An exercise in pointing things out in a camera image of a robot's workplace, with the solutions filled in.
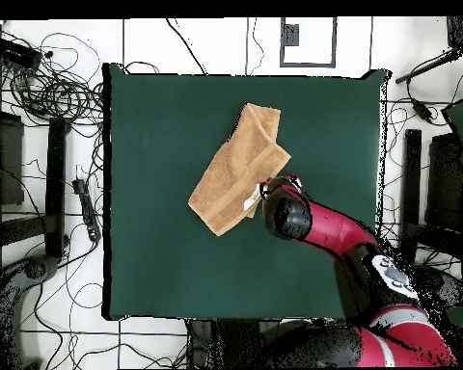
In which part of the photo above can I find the dark green table cloth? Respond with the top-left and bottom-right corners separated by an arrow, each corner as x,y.
101,62 -> 391,323

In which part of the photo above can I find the black power adapter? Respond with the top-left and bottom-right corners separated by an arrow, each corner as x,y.
411,98 -> 435,124

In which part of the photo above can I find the black floor beam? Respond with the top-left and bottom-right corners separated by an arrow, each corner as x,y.
398,128 -> 422,265
44,117 -> 71,258

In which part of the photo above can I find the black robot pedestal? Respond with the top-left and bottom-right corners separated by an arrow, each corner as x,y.
185,318 -> 282,369

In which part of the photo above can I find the black cable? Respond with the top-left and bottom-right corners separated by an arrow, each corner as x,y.
165,17 -> 208,75

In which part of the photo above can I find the dark grey stand base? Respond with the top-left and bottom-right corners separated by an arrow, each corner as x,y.
416,264 -> 463,309
0,253 -> 61,369

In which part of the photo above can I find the black power strip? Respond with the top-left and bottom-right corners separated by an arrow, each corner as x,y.
71,177 -> 102,243

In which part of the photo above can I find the orange terry towel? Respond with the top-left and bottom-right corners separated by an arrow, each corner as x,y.
187,102 -> 292,237

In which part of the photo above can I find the black rectangular box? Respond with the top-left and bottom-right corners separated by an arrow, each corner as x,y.
0,36 -> 42,69

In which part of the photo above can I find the black rod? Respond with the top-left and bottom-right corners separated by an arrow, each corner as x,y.
394,48 -> 463,85

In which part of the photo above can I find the dark flat panel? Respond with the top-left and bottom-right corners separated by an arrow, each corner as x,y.
425,132 -> 463,232
0,109 -> 25,206

